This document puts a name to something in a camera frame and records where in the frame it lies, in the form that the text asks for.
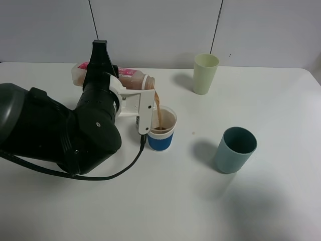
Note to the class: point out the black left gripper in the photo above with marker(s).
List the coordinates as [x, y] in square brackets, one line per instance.
[94, 79]

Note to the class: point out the clear bottle with brown drink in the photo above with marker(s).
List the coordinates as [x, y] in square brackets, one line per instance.
[130, 78]

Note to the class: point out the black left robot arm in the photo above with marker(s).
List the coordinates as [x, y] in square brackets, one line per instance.
[42, 134]

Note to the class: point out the blue sleeved paper cup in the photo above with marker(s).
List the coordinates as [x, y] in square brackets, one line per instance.
[160, 140]

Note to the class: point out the pale green plastic cup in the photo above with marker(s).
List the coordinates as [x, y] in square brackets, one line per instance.
[205, 66]

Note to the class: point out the teal plastic cup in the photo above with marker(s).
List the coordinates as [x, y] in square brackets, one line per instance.
[236, 146]

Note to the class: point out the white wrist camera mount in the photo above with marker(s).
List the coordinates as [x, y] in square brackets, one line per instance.
[134, 103]

